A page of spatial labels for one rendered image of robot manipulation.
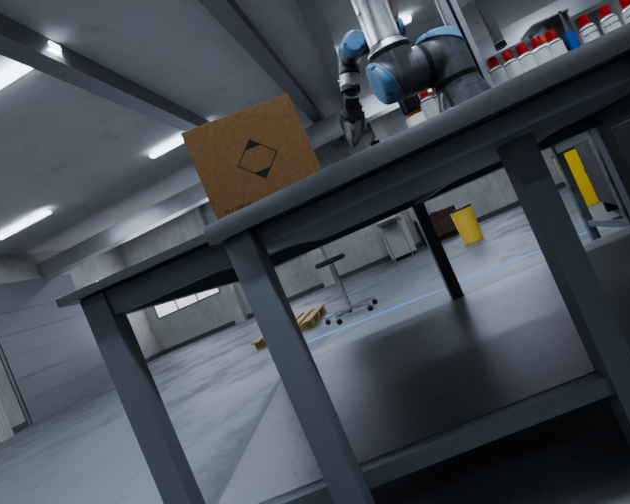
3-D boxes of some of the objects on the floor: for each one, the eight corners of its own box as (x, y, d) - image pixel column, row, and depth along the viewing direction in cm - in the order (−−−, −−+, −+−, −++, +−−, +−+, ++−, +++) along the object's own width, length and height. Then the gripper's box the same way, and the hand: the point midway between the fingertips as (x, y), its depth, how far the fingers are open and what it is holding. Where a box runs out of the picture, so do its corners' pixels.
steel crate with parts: (461, 230, 1112) (449, 204, 1113) (467, 231, 999) (454, 202, 1001) (423, 246, 1132) (412, 220, 1134) (425, 248, 1020) (412, 220, 1022)
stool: (379, 300, 510) (356, 247, 512) (372, 312, 449) (345, 251, 451) (332, 318, 526) (310, 266, 528) (319, 332, 466) (294, 273, 467)
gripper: (362, 92, 164) (366, 150, 164) (338, 94, 165) (341, 152, 165) (363, 83, 156) (367, 144, 156) (337, 86, 157) (341, 146, 157)
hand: (353, 143), depth 158 cm, fingers closed
